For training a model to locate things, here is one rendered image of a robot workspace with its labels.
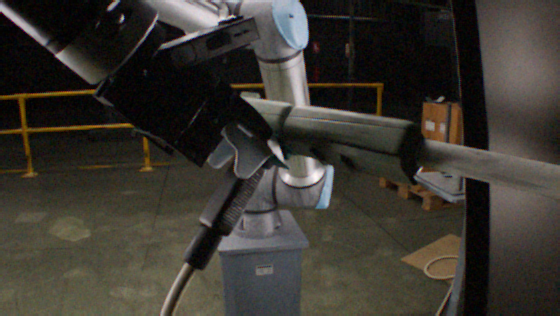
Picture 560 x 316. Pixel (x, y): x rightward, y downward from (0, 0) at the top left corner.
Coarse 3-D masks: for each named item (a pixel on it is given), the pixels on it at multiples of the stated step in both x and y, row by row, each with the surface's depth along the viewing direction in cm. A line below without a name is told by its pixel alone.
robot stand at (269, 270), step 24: (288, 216) 150; (240, 240) 129; (264, 240) 130; (288, 240) 130; (240, 264) 126; (264, 264) 128; (288, 264) 130; (240, 288) 128; (264, 288) 130; (288, 288) 132; (240, 312) 131; (264, 312) 133; (288, 312) 135
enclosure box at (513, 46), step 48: (480, 0) 39; (528, 0) 33; (480, 48) 40; (528, 48) 34; (480, 96) 41; (528, 96) 35; (480, 144) 42; (528, 144) 35; (480, 192) 42; (528, 192) 36; (480, 240) 42; (528, 240) 36; (480, 288) 42; (528, 288) 36
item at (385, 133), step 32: (256, 96) 51; (288, 128) 41; (320, 128) 38; (352, 128) 35; (384, 128) 33; (416, 128) 32; (320, 160) 39; (352, 160) 35; (384, 160) 32; (416, 160) 32; (448, 160) 29; (480, 160) 27; (512, 160) 26; (224, 192) 42; (544, 192) 24; (224, 224) 42; (192, 256) 40
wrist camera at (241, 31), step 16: (240, 16) 38; (208, 32) 35; (224, 32) 36; (240, 32) 37; (256, 32) 39; (160, 48) 34; (176, 48) 33; (192, 48) 34; (208, 48) 35; (224, 48) 37; (240, 48) 40; (176, 64) 34; (192, 64) 35
